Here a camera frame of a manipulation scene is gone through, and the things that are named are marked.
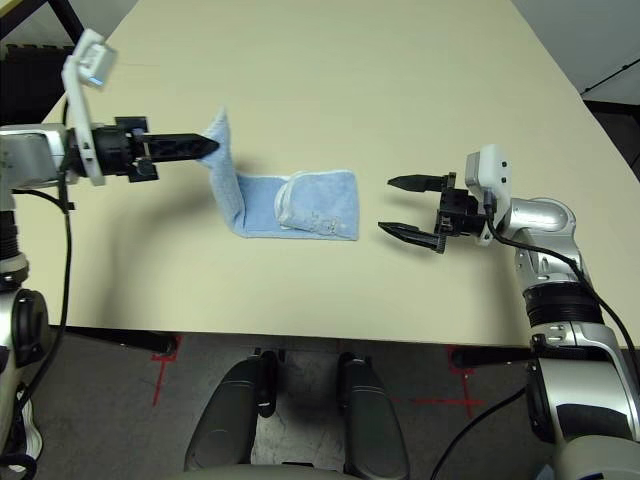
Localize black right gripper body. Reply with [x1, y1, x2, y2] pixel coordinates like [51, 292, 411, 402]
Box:
[435, 170, 489, 254]

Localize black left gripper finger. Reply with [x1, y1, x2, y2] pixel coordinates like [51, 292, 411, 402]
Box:
[136, 131, 222, 163]

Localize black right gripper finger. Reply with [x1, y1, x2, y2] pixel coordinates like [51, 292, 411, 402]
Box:
[376, 221, 446, 254]
[386, 172, 448, 196]

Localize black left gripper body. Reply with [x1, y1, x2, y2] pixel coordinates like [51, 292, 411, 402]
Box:
[74, 115, 161, 184]

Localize light blue terry towel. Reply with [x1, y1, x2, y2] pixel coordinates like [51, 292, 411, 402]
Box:
[198, 104, 362, 243]

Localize black foam floor mats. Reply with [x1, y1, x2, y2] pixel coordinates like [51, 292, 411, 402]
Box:
[0, 43, 81, 126]

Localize black table foot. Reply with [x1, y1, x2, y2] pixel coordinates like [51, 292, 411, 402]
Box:
[449, 346, 539, 371]
[47, 325, 177, 355]

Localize dark grey robot right leg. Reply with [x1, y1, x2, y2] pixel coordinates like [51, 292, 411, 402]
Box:
[338, 351, 409, 480]

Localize dark grey robot leg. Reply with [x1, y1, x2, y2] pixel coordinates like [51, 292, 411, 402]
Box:
[338, 351, 409, 480]
[183, 349, 279, 474]

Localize dark grey robot left leg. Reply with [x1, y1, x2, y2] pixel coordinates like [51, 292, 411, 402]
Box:
[183, 349, 279, 474]

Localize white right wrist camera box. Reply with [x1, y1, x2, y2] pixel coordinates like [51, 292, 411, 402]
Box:
[464, 143, 512, 247]

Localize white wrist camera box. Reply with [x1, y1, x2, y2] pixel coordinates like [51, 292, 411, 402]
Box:
[464, 143, 512, 247]
[60, 28, 120, 187]

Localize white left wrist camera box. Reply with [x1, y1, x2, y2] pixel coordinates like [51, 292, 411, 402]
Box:
[60, 28, 120, 187]

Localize beige side table black frame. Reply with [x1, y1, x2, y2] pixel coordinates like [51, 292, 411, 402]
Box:
[0, 0, 84, 46]

